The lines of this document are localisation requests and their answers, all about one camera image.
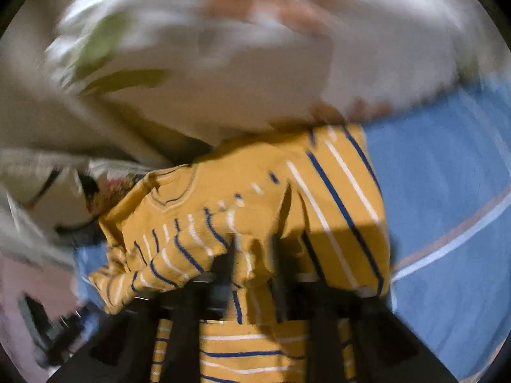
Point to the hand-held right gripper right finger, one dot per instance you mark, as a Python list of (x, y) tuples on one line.
[(325, 327)]

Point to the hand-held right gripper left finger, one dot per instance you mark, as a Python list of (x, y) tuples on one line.
[(183, 311)]

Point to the yellow striped sweater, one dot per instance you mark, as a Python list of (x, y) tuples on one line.
[(255, 191)]

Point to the dark blurred object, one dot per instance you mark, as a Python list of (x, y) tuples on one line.
[(52, 327)]

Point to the blue plaid bedsheet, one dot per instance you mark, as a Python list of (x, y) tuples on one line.
[(439, 187)]

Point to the beige cloth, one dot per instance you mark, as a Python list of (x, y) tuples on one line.
[(80, 127)]

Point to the white leaf print quilt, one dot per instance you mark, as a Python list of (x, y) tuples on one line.
[(247, 48)]

